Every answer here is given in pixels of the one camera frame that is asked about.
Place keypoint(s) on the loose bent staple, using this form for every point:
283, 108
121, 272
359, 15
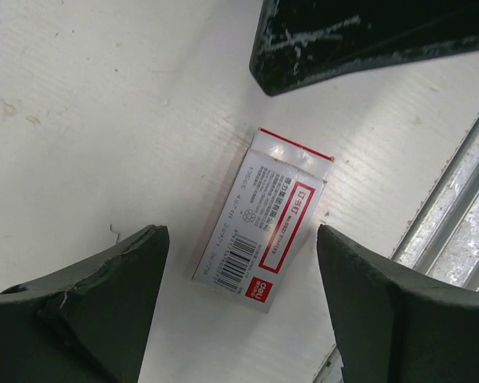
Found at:
116, 233

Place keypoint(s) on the red white staple box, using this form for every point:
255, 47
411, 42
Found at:
265, 216

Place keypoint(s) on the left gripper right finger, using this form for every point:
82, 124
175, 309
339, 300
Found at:
393, 324

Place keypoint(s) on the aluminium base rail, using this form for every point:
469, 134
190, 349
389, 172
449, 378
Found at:
442, 242

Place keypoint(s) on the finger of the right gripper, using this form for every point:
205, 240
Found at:
300, 43

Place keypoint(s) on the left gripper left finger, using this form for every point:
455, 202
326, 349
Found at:
88, 322

